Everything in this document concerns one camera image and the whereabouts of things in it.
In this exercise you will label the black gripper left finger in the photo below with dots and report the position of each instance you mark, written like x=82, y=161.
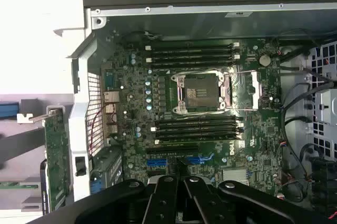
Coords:
x=163, y=200

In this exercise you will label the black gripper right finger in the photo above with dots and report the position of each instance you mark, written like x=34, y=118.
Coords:
x=200, y=200

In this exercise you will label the blue expansion slot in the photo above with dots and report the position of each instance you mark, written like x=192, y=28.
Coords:
x=155, y=163

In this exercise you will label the silver chipset heatsink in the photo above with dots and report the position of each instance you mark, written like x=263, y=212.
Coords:
x=235, y=176

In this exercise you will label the black expansion slot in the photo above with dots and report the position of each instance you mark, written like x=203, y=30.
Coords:
x=171, y=150

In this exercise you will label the black RAM slot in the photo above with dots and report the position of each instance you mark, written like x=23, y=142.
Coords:
x=189, y=52
x=194, y=128
x=189, y=58
x=189, y=64
x=189, y=46
x=194, y=122
x=194, y=134

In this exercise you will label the blue case latch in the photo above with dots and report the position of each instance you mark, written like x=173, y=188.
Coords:
x=97, y=187

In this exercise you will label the green motherboard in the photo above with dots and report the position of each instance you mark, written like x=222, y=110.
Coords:
x=263, y=139

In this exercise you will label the CPU socket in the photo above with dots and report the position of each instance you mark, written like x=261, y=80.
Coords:
x=200, y=89

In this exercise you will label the silver rear port block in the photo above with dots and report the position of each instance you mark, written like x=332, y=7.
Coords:
x=109, y=97

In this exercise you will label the metal socket cover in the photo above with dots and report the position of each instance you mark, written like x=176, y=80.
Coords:
x=254, y=89

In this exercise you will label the open dark grey PC case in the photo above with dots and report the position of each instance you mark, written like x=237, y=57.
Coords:
x=79, y=108

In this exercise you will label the black plastic shroud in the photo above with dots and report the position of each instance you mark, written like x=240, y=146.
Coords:
x=323, y=176

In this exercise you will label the plain green RAM stick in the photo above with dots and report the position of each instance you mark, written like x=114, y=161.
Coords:
x=15, y=185

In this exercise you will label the coin cell battery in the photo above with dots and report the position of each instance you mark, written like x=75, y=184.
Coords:
x=265, y=60

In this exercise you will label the perforated metal drive cage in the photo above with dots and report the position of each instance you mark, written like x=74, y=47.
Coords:
x=326, y=102

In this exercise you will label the grey parts rack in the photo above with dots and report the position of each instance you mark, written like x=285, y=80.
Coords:
x=29, y=105

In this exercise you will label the hard disk in blue carrier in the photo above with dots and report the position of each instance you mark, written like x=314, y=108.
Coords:
x=9, y=108

